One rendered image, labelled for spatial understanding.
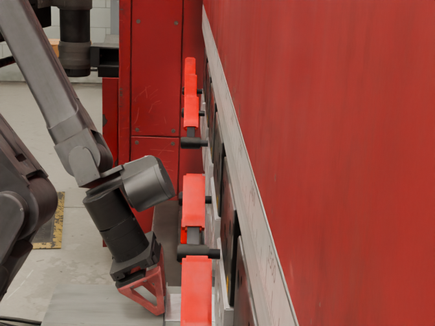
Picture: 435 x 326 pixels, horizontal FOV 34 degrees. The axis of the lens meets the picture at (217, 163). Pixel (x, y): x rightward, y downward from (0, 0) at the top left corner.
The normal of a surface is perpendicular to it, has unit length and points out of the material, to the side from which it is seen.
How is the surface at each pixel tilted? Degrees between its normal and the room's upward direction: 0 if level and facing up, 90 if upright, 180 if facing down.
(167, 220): 0
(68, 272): 0
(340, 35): 90
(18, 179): 79
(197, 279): 39
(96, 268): 0
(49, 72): 68
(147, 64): 90
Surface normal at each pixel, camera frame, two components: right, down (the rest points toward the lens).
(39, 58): -0.09, -0.10
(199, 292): 0.06, -0.56
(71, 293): 0.04, -0.96
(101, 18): 0.12, 0.29
